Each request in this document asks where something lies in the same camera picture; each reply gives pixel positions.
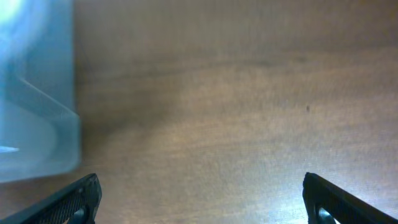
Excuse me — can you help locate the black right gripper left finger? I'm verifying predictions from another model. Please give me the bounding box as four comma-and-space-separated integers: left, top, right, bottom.
1, 173, 102, 224

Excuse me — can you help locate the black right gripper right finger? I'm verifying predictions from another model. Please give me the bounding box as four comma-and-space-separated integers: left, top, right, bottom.
302, 172, 397, 224

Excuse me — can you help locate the clear plastic storage container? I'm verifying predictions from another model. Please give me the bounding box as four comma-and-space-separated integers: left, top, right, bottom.
1, 0, 81, 183

